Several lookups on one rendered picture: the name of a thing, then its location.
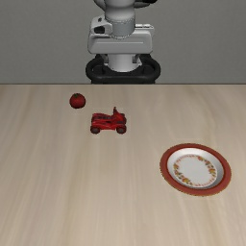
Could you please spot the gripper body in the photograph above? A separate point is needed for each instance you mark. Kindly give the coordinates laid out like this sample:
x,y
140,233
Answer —
x,y
121,45

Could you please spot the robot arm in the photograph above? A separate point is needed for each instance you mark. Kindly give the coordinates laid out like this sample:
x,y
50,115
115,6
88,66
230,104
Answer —
x,y
120,12

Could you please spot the red tomato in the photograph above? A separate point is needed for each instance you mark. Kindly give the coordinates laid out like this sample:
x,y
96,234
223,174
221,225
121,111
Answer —
x,y
77,101

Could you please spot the red-rimmed white plate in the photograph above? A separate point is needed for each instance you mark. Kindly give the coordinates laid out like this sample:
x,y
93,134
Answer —
x,y
195,169

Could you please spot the red toy car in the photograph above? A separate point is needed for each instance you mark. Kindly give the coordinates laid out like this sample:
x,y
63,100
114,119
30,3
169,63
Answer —
x,y
109,122

